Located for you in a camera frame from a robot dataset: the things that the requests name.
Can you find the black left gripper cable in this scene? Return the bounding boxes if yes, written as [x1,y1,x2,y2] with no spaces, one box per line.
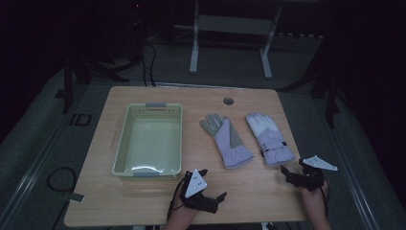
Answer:
[166,176,190,222]

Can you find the white metal desk frame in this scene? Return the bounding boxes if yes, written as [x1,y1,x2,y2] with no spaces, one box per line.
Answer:
[173,0,324,81]

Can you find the black tripod stand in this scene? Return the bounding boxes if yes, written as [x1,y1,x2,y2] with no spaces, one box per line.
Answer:
[61,0,147,115]

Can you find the person's left hand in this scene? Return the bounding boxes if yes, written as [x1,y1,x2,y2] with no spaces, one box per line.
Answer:
[165,196,201,226]

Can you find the grey flat tag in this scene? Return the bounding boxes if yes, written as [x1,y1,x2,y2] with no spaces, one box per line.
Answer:
[61,192,86,204]

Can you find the lilac glove with grey palm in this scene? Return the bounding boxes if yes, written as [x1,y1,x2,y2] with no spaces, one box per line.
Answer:
[199,112,255,170]

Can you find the pale green plastic basket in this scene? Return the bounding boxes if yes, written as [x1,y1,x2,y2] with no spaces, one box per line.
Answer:
[111,102,184,178]

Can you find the person's right hand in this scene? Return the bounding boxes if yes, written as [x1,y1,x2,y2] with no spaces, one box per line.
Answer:
[301,180,330,220]

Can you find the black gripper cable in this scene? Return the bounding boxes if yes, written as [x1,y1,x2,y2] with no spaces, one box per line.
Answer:
[166,176,190,222]
[319,179,331,219]

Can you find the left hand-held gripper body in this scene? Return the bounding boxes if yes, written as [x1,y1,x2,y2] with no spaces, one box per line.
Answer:
[179,169,222,215]

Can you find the black looped floor cable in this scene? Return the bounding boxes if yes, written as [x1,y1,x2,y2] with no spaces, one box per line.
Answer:
[46,166,79,230]

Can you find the black metal stand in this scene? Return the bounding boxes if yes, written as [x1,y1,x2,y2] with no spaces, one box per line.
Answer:
[277,30,342,129]

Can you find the lilac glove with white fingers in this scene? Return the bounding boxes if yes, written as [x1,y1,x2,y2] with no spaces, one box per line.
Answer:
[245,111,296,168]

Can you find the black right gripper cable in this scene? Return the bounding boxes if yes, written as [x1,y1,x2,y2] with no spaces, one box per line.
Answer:
[319,179,331,219]

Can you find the black hanging cables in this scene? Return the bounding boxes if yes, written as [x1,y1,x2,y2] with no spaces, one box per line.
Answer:
[141,40,158,88]

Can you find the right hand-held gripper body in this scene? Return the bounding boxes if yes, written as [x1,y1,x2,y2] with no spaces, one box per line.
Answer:
[288,154,339,193]

